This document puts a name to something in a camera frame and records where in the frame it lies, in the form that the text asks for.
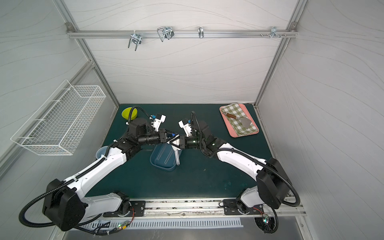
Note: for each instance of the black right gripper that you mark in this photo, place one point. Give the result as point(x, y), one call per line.
point(182, 142)

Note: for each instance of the light blue mug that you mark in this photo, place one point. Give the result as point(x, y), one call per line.
point(101, 152)

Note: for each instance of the white gauze wipe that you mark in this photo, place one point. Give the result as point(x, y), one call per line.
point(175, 142)

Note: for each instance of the aluminium cross rail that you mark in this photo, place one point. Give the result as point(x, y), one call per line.
point(179, 34)

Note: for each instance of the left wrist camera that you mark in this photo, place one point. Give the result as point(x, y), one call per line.
point(157, 120)

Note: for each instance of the yellow green bowl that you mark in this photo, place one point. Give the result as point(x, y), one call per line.
point(126, 113)

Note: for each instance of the metal clamp hook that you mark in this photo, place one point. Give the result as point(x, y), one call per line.
point(273, 34)
point(201, 32)
point(135, 40)
point(165, 33)

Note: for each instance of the blue capped test tube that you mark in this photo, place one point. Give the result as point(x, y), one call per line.
point(161, 151)

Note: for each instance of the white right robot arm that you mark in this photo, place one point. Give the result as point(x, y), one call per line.
point(273, 185)

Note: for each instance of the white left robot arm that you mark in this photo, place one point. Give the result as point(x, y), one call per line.
point(68, 205)

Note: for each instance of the white wire basket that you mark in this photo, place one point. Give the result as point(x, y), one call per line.
point(58, 125)

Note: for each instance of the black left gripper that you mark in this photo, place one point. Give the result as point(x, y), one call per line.
point(163, 136)

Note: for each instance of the green white checkered cloth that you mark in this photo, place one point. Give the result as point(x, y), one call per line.
point(240, 119)

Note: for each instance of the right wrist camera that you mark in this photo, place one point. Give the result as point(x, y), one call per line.
point(185, 124)

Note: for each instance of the wooden handled metal spatula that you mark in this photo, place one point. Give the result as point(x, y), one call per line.
point(244, 121)

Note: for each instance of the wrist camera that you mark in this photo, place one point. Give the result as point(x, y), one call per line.
point(185, 124)
point(157, 120)

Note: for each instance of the pink plastic tray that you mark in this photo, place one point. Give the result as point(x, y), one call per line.
point(238, 120)

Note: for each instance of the blue plastic tub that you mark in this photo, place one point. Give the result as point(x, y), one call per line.
point(160, 164)

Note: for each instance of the clear test tube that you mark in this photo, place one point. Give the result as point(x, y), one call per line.
point(169, 157)
point(177, 156)

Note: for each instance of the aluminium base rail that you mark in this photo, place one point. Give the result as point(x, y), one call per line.
point(200, 208)

